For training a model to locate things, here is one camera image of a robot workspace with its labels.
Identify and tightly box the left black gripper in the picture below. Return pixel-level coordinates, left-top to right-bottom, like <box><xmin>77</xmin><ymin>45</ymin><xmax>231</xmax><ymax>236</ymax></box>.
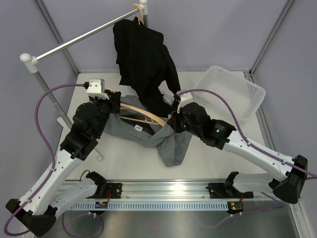
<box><xmin>89</xmin><ymin>90</ymin><xmax>121</xmax><ymax>137</ymax></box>

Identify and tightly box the wooden hanger front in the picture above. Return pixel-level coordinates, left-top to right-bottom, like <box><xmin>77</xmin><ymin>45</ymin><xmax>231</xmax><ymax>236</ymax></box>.
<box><xmin>120</xmin><ymin>103</ymin><xmax>166</xmax><ymax>127</ymax></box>

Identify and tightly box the wooden hanger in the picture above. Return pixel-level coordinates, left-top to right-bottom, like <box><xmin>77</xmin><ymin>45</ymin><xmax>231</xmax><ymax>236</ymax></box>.
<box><xmin>132</xmin><ymin>2</ymin><xmax>145</xmax><ymax>26</ymax></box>
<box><xmin>120</xmin><ymin>103</ymin><xmax>166</xmax><ymax>127</ymax></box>

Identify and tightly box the grey button shirt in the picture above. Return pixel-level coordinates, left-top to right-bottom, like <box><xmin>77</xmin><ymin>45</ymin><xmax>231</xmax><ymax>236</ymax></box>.
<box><xmin>104</xmin><ymin>109</ymin><xmax>192</xmax><ymax>167</ymax></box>

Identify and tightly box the black shirt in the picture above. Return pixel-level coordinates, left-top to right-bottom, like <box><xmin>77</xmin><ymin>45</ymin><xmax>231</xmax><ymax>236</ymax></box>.
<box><xmin>112</xmin><ymin>18</ymin><xmax>181</xmax><ymax>118</ymax></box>

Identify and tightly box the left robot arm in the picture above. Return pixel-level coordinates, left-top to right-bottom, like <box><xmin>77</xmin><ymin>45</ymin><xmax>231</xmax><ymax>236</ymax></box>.
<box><xmin>5</xmin><ymin>90</ymin><xmax>121</xmax><ymax>237</ymax></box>

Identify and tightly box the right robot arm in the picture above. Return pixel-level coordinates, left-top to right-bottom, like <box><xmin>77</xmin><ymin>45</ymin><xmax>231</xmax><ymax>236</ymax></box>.
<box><xmin>167</xmin><ymin>103</ymin><xmax>308</xmax><ymax>204</ymax></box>

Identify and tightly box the white plastic basket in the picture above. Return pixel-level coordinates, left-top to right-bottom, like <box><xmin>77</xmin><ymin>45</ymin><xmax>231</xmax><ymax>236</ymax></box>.
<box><xmin>194</xmin><ymin>65</ymin><xmax>266</xmax><ymax>122</ymax></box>

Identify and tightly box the metal clothes rack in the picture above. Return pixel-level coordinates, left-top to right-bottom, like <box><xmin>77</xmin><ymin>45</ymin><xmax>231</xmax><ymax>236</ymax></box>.
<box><xmin>19</xmin><ymin>0</ymin><xmax>149</xmax><ymax>162</ymax></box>

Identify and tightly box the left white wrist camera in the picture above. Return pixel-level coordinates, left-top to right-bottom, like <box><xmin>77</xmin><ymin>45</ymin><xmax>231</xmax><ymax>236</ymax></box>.
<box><xmin>86</xmin><ymin>78</ymin><xmax>108</xmax><ymax>99</ymax></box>

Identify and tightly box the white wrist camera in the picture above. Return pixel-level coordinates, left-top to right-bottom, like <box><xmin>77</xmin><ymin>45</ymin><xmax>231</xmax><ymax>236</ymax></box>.
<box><xmin>172</xmin><ymin>93</ymin><xmax>194</xmax><ymax>113</ymax></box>
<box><xmin>86</xmin><ymin>78</ymin><xmax>108</xmax><ymax>99</ymax></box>

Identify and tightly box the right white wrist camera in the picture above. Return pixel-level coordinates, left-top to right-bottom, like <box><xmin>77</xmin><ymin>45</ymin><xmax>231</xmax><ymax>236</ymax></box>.
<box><xmin>172</xmin><ymin>93</ymin><xmax>194</xmax><ymax>113</ymax></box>

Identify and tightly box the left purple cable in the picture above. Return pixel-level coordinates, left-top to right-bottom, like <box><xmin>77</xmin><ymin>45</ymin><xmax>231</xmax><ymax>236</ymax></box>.
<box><xmin>3</xmin><ymin>83</ymin><xmax>90</xmax><ymax>236</ymax></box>

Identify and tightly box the purple cable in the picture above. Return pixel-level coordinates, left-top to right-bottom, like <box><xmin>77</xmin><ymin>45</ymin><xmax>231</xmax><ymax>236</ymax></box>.
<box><xmin>3</xmin><ymin>83</ymin><xmax>90</xmax><ymax>236</ymax></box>
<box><xmin>177</xmin><ymin>88</ymin><xmax>317</xmax><ymax>180</ymax></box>

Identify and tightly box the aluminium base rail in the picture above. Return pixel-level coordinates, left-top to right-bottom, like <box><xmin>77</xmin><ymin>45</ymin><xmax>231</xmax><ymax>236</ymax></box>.
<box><xmin>59</xmin><ymin>179</ymin><xmax>275</xmax><ymax>202</ymax></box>

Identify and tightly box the white slotted cable duct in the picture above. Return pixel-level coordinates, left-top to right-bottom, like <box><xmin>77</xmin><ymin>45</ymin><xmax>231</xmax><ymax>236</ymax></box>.
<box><xmin>69</xmin><ymin>201</ymin><xmax>228</xmax><ymax>211</ymax></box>

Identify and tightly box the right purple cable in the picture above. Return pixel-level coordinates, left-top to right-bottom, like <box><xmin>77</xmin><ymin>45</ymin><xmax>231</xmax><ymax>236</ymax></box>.
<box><xmin>177</xmin><ymin>88</ymin><xmax>317</xmax><ymax>180</ymax></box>

